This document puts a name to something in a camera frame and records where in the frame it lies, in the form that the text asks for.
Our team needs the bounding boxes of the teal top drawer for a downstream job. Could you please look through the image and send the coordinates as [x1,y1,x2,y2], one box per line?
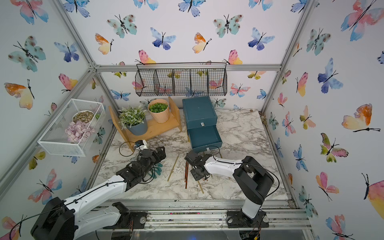
[187,118,217,130]

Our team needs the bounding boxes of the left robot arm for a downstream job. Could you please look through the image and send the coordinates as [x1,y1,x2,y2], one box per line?
[31,147,166,240]

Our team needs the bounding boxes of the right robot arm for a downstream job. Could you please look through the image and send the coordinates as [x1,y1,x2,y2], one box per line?
[185,151,275,219]

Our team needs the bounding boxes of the teal drawer cabinet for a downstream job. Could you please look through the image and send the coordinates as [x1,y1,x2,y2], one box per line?
[182,96,218,125]

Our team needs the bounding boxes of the red pencil long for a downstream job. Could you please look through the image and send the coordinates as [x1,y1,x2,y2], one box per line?
[185,162,189,189]

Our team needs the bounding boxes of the yellow pencil far left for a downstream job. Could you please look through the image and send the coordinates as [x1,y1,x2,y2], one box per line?
[167,154,180,182]

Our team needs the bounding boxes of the wooden shelf stand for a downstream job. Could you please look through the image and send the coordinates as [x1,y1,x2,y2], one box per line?
[109,97,183,150]

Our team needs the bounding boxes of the blue pot white-flowered plant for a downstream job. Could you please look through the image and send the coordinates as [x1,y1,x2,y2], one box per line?
[119,107,148,136]

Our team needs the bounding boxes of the peach pot green plant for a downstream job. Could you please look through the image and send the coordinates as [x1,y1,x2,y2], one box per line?
[148,99,170,124]

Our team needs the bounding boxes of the bowl of pebbles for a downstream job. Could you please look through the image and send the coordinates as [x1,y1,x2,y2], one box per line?
[73,111,95,124]

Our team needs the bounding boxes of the pink artificial flowers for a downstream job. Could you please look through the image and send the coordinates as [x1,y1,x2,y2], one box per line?
[65,122,95,144]

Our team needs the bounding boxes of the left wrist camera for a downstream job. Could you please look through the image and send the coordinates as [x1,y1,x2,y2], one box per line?
[134,140,148,151]

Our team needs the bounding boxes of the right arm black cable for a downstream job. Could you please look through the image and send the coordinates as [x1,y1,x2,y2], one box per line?
[203,145,281,199]

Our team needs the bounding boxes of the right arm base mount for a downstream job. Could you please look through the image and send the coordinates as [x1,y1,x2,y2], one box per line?
[226,210,269,229]

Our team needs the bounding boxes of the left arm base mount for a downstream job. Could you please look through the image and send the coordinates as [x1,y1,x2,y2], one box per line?
[112,202,148,230]

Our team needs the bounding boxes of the white mesh wall basket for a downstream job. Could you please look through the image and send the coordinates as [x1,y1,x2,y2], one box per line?
[38,99,106,157]

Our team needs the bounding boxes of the black wire wall basket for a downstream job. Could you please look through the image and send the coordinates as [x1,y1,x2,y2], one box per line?
[133,62,228,97]

